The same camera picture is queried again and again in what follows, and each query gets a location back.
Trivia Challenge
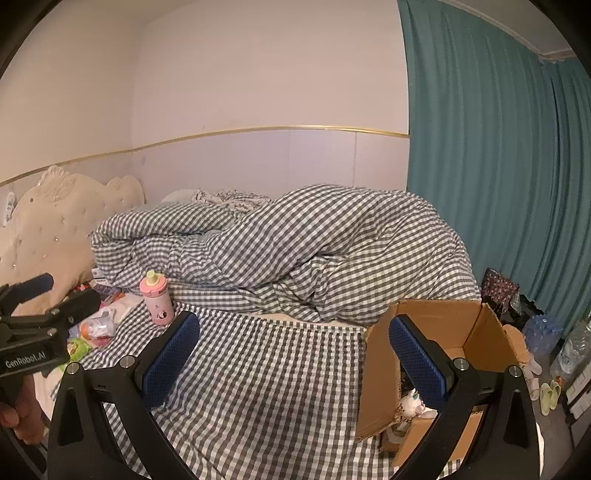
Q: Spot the large clear water jug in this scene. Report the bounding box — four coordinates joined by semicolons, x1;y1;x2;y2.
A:
549;318;591;380

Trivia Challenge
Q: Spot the patterned cloth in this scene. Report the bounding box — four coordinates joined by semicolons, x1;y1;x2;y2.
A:
191;188;273;213

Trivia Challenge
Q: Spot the light green packet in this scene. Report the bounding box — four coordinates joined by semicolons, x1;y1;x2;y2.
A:
66;338;93;363

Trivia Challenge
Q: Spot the gold wall trim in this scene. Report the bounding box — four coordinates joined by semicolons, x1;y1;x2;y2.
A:
0;125;411;188

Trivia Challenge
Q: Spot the white pillow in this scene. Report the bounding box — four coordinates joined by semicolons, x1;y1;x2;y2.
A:
161;188;199;204

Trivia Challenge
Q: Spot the grey white checkered sheet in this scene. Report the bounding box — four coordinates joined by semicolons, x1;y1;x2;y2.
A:
83;295;403;480

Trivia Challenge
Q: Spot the teal curtain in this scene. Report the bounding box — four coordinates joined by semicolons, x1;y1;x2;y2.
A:
397;0;591;334

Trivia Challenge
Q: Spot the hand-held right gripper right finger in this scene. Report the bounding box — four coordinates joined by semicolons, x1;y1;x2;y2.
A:
388;314;541;480

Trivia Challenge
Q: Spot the patterned bag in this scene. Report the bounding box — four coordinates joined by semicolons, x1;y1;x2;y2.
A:
479;267;520;315

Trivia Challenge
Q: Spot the pink drinking bottle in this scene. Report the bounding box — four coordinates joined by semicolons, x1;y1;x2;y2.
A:
139;270;175;328

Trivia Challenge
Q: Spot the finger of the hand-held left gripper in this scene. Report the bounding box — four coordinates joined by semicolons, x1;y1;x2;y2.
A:
0;272;55;315
46;289;102;326

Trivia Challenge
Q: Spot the cream tufted headboard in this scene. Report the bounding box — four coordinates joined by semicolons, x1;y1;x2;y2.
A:
0;165;147;297

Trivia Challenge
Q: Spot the white paper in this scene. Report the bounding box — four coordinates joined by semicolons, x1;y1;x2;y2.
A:
399;390;426;416

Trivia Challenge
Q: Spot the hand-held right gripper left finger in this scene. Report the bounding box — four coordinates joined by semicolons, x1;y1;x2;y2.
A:
46;310;202;480

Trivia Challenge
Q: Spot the person's left hand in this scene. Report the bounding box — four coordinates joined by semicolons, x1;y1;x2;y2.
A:
0;373;49;446

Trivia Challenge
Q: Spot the brown cardboard box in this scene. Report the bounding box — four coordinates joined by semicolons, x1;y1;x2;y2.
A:
355;298;532;467

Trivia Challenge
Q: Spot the wrapped pack of water bottles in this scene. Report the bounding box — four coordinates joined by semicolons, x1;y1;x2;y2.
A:
521;313;564;356

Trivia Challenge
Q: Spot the grey white checkered duvet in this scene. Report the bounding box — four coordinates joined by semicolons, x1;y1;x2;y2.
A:
89;184;482;325

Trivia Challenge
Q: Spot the clear bottle orange cap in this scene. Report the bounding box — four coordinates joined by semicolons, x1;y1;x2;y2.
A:
78;308;116;347

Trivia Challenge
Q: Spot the white suitcase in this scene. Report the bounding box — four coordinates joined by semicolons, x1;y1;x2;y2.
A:
565;364;591;416

